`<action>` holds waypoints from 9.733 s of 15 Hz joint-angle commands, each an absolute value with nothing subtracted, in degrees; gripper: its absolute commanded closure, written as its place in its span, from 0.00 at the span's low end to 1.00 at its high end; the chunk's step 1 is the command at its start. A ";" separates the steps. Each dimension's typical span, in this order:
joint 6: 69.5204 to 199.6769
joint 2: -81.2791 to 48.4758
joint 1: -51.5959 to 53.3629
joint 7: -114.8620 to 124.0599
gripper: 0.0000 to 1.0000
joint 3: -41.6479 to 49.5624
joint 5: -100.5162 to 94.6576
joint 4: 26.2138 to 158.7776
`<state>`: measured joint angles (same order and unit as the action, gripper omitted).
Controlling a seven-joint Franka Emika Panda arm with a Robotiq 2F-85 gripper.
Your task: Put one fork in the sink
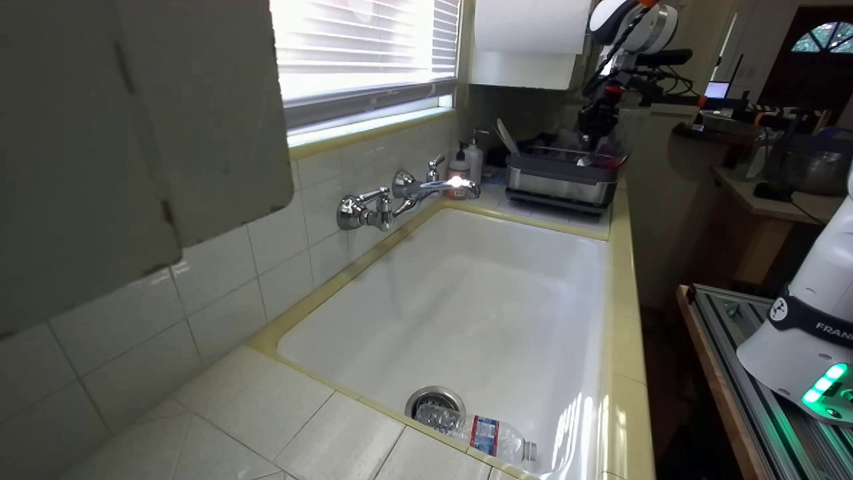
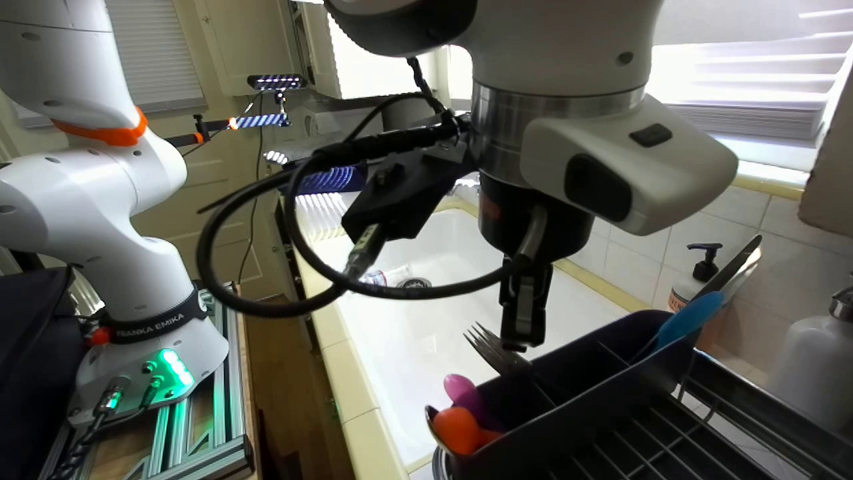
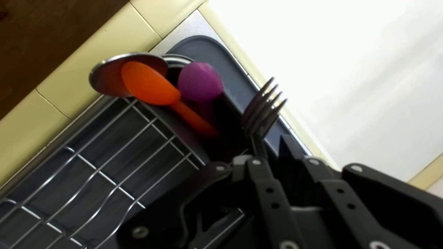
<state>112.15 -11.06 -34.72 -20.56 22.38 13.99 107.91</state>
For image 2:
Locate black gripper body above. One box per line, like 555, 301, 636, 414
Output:
477, 170, 596, 267

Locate silver metal fork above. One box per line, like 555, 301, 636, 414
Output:
460, 321, 535, 381

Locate white sink basin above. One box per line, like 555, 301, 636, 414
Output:
336, 189, 642, 470

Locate purple plastic spoon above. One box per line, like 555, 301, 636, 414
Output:
439, 370, 487, 421

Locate small clear plastic bottle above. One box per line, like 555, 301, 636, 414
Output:
357, 265, 391, 291

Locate soap dispenser with black pump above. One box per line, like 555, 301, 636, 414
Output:
669, 242, 724, 313

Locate blue and grey kitchen utensil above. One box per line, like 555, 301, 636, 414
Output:
652, 234, 766, 355

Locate dark blue striped cloth roll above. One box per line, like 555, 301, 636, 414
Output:
289, 162, 369, 198

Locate large metal spoon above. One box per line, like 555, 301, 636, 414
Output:
428, 447, 460, 480

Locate striped led light panel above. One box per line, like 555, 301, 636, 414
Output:
248, 73, 309, 99
232, 109, 289, 134

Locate white bottle with metal cap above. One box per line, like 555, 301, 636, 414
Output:
766, 286, 853, 437

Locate white window blinds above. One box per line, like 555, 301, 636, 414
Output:
646, 0, 853, 145

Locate white roller shade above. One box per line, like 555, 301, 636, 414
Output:
661, 0, 853, 53

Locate black bag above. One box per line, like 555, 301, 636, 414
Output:
0, 265, 87, 480

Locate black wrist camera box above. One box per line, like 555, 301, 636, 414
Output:
340, 145, 463, 247

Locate black wire dish rack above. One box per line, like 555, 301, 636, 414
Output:
529, 350, 853, 480

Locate thin black hanging cable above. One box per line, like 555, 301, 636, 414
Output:
233, 130, 269, 289

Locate thick black gripper cable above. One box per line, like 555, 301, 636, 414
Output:
193, 50, 513, 321

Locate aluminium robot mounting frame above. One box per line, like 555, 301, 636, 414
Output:
36, 279, 255, 480

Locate beige wall cabinet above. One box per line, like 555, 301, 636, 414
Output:
797, 49, 853, 238

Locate green plastic bracket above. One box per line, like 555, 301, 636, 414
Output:
141, 343, 196, 411

